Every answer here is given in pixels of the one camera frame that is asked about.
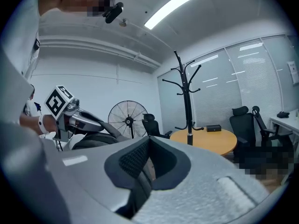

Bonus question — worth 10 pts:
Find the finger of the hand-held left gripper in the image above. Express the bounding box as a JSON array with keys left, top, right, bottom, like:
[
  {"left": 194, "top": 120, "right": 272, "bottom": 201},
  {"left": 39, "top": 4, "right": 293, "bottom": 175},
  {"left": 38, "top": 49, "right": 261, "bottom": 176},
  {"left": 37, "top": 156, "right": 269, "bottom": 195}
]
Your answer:
[
  {"left": 77, "top": 110, "right": 105, "bottom": 124},
  {"left": 70, "top": 116, "right": 105, "bottom": 132}
]

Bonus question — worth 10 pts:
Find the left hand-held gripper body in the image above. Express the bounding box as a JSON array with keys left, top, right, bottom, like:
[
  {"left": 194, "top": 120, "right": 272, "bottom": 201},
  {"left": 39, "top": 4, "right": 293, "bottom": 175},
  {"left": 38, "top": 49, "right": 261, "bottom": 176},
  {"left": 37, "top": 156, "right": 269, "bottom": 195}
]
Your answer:
[{"left": 44, "top": 85, "right": 81, "bottom": 142}]

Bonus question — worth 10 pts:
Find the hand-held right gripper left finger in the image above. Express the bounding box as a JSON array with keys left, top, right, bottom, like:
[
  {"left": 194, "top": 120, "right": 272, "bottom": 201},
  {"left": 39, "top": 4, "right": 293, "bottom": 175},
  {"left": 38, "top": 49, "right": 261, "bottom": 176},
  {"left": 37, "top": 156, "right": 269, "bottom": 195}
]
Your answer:
[{"left": 43, "top": 135, "right": 151, "bottom": 224}]

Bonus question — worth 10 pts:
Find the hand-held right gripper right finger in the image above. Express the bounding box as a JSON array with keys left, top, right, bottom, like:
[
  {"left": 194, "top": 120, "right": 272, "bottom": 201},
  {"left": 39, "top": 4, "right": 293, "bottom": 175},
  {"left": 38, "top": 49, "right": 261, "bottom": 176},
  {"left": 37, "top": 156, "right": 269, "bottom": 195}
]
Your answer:
[{"left": 132, "top": 135, "right": 273, "bottom": 224}]

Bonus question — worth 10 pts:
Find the dark grey fabric backpack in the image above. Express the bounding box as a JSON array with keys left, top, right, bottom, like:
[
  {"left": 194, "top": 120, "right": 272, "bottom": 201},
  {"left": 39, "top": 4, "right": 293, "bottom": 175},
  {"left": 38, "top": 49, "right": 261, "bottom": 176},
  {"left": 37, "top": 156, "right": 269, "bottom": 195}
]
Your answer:
[{"left": 71, "top": 121, "right": 157, "bottom": 220}]

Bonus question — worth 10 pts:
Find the black coat stand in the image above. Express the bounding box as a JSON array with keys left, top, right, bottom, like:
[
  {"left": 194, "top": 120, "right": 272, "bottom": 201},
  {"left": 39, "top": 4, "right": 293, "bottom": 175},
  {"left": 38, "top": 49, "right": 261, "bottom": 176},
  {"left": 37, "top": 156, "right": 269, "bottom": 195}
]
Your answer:
[{"left": 162, "top": 50, "right": 205, "bottom": 147}]

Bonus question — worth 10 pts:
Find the person's left forearm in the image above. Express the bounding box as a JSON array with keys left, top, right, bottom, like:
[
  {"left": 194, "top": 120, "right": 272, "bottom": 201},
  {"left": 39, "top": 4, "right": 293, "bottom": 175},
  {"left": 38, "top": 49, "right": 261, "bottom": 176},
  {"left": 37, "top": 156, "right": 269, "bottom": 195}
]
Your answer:
[{"left": 20, "top": 114, "right": 58, "bottom": 135}]

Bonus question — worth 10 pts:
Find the white wristband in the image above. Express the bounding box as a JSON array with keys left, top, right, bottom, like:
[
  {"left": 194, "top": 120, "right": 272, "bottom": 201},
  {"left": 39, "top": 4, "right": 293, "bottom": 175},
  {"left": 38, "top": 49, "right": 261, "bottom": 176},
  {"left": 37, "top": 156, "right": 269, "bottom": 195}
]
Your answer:
[{"left": 38, "top": 115, "right": 50, "bottom": 135}]

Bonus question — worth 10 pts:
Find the black standing fan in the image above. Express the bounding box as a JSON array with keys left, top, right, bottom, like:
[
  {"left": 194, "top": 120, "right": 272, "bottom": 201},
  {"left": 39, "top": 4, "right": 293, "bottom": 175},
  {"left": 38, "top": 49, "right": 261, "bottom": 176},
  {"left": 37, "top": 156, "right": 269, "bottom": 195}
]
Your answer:
[{"left": 107, "top": 100, "right": 149, "bottom": 140}]

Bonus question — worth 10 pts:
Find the round wooden table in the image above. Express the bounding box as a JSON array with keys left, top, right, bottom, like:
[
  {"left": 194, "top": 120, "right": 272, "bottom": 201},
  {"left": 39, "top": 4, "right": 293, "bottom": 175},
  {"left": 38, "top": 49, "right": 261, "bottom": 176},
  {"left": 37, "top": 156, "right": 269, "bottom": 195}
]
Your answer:
[{"left": 169, "top": 126, "right": 238, "bottom": 157}]

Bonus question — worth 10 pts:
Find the white t-shirt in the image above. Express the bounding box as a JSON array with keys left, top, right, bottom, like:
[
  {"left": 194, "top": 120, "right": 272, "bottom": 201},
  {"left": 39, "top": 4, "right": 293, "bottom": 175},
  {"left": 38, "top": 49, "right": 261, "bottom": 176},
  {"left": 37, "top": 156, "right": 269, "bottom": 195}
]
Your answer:
[{"left": 0, "top": 0, "right": 42, "bottom": 126}]

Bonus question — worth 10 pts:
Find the black office chair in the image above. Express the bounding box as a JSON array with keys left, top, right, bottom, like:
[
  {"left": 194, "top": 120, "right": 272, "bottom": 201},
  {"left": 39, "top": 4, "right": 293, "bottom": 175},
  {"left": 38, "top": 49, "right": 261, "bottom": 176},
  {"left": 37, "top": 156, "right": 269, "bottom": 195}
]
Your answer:
[
  {"left": 228, "top": 105, "right": 256, "bottom": 163},
  {"left": 142, "top": 112, "right": 173, "bottom": 140},
  {"left": 251, "top": 105, "right": 294, "bottom": 149}
]

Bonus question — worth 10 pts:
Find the white ceiling pipe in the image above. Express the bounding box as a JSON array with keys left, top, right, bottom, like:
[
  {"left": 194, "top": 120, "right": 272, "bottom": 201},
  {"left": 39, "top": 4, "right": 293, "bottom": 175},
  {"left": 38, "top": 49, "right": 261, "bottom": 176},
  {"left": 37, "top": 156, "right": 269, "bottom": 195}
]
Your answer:
[{"left": 38, "top": 35, "right": 162, "bottom": 73}]

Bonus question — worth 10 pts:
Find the small black box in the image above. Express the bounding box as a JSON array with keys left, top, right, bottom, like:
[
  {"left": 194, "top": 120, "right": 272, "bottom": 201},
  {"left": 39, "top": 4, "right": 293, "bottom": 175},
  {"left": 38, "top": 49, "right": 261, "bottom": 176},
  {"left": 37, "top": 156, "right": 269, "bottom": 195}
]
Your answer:
[{"left": 206, "top": 124, "right": 222, "bottom": 133}]

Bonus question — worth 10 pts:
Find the white desk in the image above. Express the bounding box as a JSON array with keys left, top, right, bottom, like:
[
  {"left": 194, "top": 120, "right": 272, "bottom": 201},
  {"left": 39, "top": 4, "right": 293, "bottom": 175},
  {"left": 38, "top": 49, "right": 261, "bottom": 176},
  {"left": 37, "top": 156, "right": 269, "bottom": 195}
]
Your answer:
[{"left": 269, "top": 110, "right": 299, "bottom": 149}]

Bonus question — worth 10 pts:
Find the long ceiling light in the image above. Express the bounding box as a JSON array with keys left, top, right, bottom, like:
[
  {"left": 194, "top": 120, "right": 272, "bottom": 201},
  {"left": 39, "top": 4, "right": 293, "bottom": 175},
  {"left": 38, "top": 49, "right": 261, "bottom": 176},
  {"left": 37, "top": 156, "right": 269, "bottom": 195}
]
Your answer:
[{"left": 144, "top": 0, "right": 199, "bottom": 30}]

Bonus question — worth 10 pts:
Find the black head-worn camera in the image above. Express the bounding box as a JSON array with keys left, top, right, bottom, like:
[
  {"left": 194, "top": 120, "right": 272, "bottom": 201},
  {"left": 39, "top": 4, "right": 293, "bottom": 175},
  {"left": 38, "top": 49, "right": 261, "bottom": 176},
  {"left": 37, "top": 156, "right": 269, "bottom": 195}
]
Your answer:
[{"left": 102, "top": 1, "right": 124, "bottom": 24}]

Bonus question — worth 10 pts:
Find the white wall paper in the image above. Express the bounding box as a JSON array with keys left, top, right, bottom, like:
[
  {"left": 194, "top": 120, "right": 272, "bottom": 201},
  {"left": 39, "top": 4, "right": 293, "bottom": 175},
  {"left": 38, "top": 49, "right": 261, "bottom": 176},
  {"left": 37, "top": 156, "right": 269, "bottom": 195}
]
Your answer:
[{"left": 287, "top": 61, "right": 299, "bottom": 86}]

